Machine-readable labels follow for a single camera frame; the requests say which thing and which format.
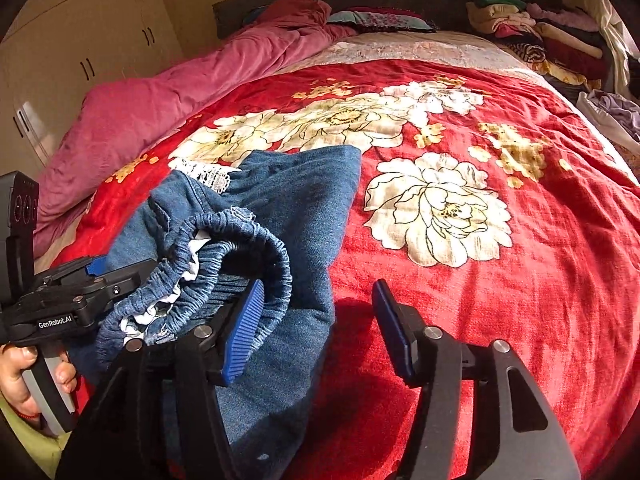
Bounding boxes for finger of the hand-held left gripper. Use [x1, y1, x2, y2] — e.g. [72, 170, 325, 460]
[100, 259, 158, 311]
[82, 255, 110, 278]

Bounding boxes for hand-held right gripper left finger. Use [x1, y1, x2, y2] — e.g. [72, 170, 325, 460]
[55, 279, 266, 480]

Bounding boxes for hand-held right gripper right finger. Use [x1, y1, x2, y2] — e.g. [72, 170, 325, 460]
[371, 279, 582, 480]

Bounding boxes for blue denim pants with lace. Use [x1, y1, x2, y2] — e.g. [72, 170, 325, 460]
[95, 144, 363, 480]

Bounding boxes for person's left forearm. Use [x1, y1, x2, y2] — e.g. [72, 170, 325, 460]
[0, 400, 71, 480]

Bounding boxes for person's left hand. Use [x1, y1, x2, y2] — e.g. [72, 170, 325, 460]
[0, 345, 79, 418]

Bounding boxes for red floral blanket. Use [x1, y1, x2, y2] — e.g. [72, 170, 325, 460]
[37, 57, 640, 480]

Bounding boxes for pink duvet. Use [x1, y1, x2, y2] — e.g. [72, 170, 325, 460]
[32, 0, 351, 256]

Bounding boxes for cream wardrobe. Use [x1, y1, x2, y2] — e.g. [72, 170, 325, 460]
[0, 0, 185, 181]

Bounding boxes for beige patterned bedsheet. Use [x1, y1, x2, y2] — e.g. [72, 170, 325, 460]
[275, 30, 551, 77]

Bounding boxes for white bag with purple cloth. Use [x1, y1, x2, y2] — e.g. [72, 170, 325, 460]
[577, 89, 640, 145]

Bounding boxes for patterned pillow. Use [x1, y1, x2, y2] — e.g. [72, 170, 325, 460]
[325, 7, 437, 32]

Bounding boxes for pile of folded clothes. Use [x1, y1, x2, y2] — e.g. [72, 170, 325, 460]
[467, 0, 616, 92]

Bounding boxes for white curtain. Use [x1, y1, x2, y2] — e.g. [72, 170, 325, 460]
[582, 0, 640, 101]

